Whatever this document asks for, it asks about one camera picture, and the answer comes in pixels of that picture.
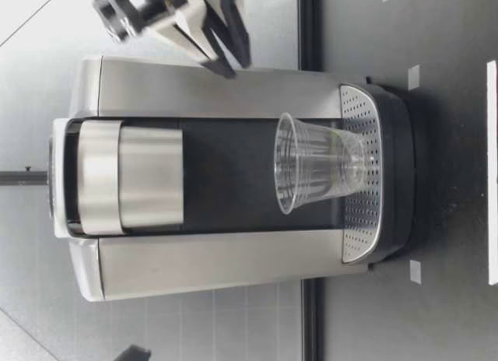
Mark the clear plastic cup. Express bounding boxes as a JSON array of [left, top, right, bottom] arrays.
[[273, 111, 377, 216]]

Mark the silver and black coffee machine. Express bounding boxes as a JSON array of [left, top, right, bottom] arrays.
[[46, 54, 419, 303]]

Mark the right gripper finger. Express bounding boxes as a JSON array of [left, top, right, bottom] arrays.
[[216, 0, 255, 69], [157, 9, 237, 81]]

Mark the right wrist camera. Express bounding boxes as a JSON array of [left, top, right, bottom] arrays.
[[92, 0, 205, 43]]

